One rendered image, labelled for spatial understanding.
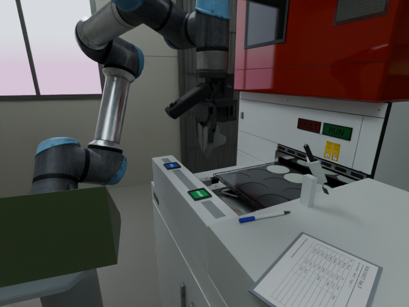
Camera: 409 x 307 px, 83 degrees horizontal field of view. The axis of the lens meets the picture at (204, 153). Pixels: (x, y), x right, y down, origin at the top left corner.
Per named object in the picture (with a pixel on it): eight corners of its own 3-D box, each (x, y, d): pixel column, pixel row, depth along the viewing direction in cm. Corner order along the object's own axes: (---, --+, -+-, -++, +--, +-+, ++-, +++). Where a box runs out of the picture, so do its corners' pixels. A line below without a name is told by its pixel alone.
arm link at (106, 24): (67, 17, 79) (133, -55, 43) (100, 34, 86) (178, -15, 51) (59, 49, 78) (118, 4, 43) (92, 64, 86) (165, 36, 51)
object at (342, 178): (276, 166, 122) (277, 149, 119) (360, 206, 84) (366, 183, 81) (273, 167, 121) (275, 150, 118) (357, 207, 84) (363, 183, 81)
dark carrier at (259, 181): (278, 163, 113) (279, 162, 113) (346, 193, 84) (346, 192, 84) (217, 175, 99) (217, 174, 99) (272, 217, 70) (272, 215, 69)
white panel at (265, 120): (240, 151, 155) (243, 90, 143) (364, 212, 85) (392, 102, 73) (236, 152, 154) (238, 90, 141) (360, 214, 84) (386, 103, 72)
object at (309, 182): (312, 197, 67) (319, 153, 62) (324, 203, 63) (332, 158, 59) (296, 202, 64) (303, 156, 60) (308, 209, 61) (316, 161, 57)
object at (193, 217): (173, 182, 110) (171, 155, 105) (238, 261, 63) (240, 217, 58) (153, 186, 106) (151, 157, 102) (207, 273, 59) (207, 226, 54)
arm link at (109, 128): (69, 181, 80) (98, 37, 87) (111, 185, 90) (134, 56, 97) (81, 184, 71) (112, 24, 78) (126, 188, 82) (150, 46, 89)
